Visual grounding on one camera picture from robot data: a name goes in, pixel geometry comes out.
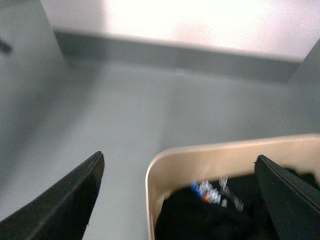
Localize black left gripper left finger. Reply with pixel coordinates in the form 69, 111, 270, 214
0, 151, 104, 240

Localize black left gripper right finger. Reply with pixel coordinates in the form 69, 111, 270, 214
254, 155, 320, 240

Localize beige plastic laundry hamper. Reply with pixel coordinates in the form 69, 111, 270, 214
145, 133, 320, 240

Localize black printed t-shirt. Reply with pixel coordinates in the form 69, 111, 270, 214
154, 166, 320, 240

